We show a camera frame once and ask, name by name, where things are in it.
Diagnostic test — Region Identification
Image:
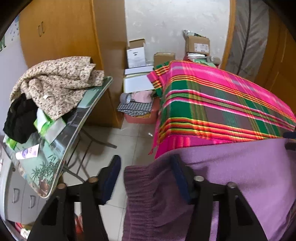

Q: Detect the pink plaid bed sheet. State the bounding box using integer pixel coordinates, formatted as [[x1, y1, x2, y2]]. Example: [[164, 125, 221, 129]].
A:
[[147, 60, 296, 159]]

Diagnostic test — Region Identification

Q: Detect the green tissue pack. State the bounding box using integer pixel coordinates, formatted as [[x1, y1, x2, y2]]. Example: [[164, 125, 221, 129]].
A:
[[33, 108, 67, 145], [3, 136, 20, 151]]

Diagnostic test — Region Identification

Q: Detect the wooden door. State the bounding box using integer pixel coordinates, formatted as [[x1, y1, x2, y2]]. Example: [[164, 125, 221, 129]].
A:
[[254, 0, 296, 93]]

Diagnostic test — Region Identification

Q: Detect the red plastic basin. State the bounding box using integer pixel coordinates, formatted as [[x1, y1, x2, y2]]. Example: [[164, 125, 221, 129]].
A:
[[124, 98, 160, 125]]

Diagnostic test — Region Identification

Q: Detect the white flat box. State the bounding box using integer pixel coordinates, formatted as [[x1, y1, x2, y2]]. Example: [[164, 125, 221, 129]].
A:
[[123, 75, 155, 93], [124, 66, 154, 75]]

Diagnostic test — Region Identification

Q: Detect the cartoon wall sticker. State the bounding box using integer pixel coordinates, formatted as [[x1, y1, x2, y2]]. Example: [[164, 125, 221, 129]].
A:
[[0, 17, 20, 50]]

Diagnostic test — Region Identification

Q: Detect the folding table with printed top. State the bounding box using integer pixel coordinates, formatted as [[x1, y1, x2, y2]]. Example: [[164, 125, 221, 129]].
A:
[[0, 76, 117, 200]]

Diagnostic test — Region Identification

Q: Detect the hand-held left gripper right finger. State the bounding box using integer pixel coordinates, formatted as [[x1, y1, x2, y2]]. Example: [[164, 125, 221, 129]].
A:
[[171, 153, 271, 241]]

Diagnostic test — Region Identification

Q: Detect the white lotion tube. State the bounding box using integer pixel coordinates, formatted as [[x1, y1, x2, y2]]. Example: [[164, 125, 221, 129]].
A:
[[16, 143, 40, 160]]

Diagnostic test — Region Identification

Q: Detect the black garment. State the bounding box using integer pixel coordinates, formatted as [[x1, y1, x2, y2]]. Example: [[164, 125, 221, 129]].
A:
[[3, 93, 38, 144]]

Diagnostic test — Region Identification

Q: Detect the wooden wardrobe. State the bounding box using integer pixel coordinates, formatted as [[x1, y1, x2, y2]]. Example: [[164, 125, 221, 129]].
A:
[[18, 0, 130, 129]]

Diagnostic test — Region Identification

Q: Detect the white open cardboard box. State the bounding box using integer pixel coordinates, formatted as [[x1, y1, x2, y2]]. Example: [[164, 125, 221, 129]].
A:
[[126, 39, 147, 69]]

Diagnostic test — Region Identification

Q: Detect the beige floral garment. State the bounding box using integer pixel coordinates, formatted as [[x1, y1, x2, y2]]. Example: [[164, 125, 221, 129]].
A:
[[10, 57, 105, 121]]

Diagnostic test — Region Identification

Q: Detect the purple sweater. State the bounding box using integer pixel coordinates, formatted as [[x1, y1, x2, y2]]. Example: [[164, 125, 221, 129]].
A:
[[123, 137, 296, 241]]

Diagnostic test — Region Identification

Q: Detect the pink cloth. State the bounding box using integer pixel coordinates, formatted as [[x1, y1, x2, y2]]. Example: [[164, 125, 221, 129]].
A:
[[131, 90, 153, 104]]

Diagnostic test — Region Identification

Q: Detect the clear plastic door curtain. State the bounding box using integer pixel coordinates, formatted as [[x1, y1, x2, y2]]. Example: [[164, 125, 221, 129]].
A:
[[225, 0, 270, 81]]

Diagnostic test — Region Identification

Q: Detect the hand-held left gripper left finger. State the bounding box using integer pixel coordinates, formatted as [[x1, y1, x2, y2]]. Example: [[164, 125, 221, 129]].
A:
[[27, 155, 122, 241]]

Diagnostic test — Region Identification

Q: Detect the white plastic package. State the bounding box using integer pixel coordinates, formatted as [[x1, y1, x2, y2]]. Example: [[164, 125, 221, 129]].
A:
[[186, 52, 220, 66]]

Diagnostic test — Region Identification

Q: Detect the plain brown cardboard box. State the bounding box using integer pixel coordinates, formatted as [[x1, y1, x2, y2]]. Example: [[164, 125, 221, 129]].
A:
[[154, 52, 175, 67]]

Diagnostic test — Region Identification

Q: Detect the brown labelled cardboard box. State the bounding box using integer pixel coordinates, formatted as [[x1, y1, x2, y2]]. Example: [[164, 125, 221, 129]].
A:
[[184, 30, 210, 55]]

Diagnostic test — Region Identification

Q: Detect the grey tape roll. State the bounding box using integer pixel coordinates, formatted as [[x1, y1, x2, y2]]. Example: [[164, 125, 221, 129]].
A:
[[120, 93, 133, 105]]

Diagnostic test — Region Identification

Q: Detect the grey drawer cabinet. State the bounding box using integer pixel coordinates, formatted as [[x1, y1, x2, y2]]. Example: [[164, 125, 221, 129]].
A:
[[0, 162, 49, 224]]

